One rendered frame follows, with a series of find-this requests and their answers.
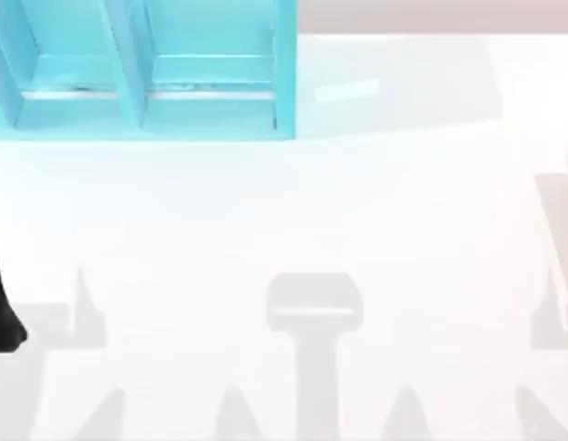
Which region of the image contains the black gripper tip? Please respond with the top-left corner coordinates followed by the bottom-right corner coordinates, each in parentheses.
top-left (0, 234), bottom-right (29, 354)

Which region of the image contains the light blue rack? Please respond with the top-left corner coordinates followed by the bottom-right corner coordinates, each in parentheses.
top-left (0, 0), bottom-right (298, 142)

